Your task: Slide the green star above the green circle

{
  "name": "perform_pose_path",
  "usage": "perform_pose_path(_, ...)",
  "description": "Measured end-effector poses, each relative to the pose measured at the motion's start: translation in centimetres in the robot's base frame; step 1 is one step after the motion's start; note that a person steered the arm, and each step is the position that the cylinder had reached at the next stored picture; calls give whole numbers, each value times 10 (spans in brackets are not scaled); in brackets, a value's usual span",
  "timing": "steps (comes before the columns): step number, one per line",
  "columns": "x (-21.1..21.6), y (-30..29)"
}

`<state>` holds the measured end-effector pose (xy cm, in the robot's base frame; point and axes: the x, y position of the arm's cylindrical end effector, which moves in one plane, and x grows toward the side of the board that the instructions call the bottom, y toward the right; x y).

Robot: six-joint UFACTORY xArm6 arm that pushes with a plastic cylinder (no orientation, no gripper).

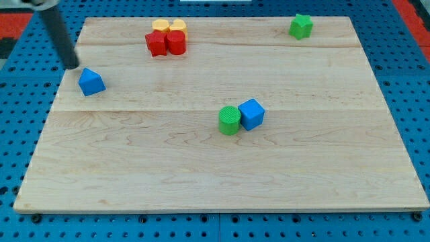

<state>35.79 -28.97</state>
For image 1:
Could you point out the blue cube block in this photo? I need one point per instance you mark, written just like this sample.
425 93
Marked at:
252 114

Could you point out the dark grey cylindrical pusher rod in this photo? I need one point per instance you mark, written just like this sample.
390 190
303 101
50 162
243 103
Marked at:
58 33

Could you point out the green star block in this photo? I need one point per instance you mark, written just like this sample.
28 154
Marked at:
301 26

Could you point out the yellow heart block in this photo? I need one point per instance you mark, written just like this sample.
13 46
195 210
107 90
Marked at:
179 25

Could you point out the green cylinder block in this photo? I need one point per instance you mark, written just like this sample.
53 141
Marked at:
229 118

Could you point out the grey rod mount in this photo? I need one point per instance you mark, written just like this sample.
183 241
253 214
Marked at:
40 5

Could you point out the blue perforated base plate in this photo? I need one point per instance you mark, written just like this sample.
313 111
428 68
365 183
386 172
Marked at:
395 36

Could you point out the light wooden board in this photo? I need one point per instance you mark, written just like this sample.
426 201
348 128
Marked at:
150 143

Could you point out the red cylinder block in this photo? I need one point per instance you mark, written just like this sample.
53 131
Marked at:
176 42

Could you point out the yellow cylinder block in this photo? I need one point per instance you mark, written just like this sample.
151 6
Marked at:
161 25

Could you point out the red star block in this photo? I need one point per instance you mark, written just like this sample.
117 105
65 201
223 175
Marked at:
156 43

